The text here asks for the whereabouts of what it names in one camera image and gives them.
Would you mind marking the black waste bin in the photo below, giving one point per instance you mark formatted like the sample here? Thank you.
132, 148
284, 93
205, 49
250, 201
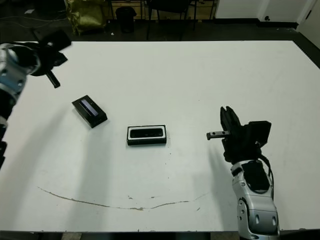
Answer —
125, 20

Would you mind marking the white paper sheet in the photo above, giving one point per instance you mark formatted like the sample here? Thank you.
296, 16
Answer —
29, 11

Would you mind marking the black box base white insert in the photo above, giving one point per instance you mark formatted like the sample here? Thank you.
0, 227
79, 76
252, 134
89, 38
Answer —
147, 142

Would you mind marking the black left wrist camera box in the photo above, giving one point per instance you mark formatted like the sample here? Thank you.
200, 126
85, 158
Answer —
56, 40

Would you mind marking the yellow-green bag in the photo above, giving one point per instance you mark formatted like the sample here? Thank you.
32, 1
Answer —
85, 15

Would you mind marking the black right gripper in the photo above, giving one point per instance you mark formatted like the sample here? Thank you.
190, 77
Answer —
237, 147

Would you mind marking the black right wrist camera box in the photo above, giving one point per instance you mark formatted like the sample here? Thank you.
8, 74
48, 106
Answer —
260, 132

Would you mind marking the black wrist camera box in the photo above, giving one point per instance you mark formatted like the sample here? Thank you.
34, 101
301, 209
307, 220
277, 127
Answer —
260, 132
56, 40

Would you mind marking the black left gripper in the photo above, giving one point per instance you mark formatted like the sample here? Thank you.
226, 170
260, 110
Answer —
46, 60

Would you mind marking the white door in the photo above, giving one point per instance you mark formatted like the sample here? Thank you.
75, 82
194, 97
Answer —
312, 22

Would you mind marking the black box lid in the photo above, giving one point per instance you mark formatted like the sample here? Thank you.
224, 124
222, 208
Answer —
93, 112

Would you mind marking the black mesh office chair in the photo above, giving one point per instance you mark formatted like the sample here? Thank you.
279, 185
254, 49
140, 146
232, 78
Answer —
170, 5

